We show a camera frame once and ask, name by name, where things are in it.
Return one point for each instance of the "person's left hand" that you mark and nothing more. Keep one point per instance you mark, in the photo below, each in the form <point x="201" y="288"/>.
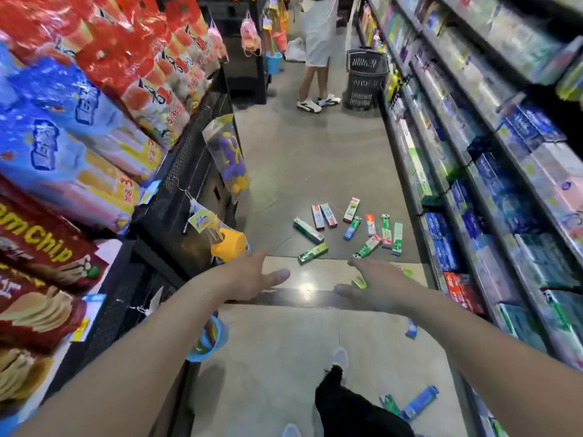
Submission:
<point x="246" y="279"/>

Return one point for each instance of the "person's right hand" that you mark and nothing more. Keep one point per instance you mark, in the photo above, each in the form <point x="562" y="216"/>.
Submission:
<point x="382" y="288"/>

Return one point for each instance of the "person's right thumb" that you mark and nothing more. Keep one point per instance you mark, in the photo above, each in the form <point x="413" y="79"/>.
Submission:
<point x="347" y="291"/>

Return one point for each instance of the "person's left thumb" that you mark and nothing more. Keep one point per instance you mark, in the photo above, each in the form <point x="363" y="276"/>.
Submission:
<point x="277" y="277"/>

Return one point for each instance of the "person's left forearm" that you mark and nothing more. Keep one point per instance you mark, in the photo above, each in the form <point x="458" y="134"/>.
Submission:
<point x="136" y="359"/>

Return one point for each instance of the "person's right forearm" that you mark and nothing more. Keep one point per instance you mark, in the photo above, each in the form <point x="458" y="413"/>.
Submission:
<point x="492" y="359"/>

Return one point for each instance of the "small green toothpaste box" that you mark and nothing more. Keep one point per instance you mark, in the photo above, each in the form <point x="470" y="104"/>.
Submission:
<point x="360" y="282"/>

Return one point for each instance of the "bagged yellow toy cup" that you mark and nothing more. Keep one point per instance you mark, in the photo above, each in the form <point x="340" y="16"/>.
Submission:
<point x="227" y="243"/>

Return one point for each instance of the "person's white shoe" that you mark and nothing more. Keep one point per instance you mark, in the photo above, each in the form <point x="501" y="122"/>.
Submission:
<point x="290" y="431"/>
<point x="339" y="359"/>

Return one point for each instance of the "scattered group of toothpaste boxes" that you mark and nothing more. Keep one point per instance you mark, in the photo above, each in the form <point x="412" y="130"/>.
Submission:
<point x="386" y="229"/>

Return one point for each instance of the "small blue toothpaste box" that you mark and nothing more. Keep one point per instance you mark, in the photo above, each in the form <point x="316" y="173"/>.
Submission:
<point x="411" y="329"/>

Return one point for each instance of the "blue toy bucket set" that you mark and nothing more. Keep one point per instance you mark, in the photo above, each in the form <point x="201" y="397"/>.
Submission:
<point x="210" y="336"/>

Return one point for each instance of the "stack of dark blue boxes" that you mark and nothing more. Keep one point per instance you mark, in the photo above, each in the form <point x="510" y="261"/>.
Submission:
<point x="442" y="243"/>

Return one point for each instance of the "stack of red boxes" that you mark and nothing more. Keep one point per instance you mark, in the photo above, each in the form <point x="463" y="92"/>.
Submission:
<point x="462" y="291"/>

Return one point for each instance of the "person's black trousers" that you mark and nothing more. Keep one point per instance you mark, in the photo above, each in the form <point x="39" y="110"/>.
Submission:
<point x="350" y="411"/>

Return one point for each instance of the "dark green toothpaste box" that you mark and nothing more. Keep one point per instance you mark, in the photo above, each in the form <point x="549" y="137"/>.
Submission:
<point x="390" y="404"/>

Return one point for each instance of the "long blue toothpaste box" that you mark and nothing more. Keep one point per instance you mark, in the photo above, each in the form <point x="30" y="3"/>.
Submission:
<point x="421" y="401"/>

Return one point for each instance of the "bagged purple yellow toy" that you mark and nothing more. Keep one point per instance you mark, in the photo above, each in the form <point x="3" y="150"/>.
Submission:
<point x="227" y="152"/>

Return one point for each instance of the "yellow bottle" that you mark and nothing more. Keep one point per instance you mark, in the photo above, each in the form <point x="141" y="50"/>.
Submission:
<point x="392" y="86"/>

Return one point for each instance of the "black plastic shopping basket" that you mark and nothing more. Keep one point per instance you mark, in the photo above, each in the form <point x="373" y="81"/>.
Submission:
<point x="365" y="79"/>

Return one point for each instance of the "black metal product shelf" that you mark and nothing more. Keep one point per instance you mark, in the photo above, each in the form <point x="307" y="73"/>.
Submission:
<point x="498" y="131"/>

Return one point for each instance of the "white plastic bag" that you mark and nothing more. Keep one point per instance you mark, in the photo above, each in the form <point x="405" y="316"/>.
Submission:
<point x="296" y="50"/>

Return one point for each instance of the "rows of pale shelf boxes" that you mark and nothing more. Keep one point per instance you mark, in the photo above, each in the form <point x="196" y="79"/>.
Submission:
<point x="546" y="177"/>

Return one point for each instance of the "dark display stand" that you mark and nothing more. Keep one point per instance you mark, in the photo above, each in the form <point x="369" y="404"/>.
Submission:
<point x="243" y="49"/>

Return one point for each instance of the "hanging beach toy set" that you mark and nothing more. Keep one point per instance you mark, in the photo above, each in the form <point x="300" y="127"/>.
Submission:
<point x="275" y="45"/>

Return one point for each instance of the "blue biscuit bag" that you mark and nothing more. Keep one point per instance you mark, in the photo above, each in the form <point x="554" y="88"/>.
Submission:
<point x="59" y="172"/>
<point x="77" y="104"/>

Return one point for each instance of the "pink hanging net toy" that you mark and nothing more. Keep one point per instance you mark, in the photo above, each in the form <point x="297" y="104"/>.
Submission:
<point x="250" y="36"/>

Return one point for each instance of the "row of red snack bags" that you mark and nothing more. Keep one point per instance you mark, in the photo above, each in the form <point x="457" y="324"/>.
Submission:
<point x="136" y="54"/>

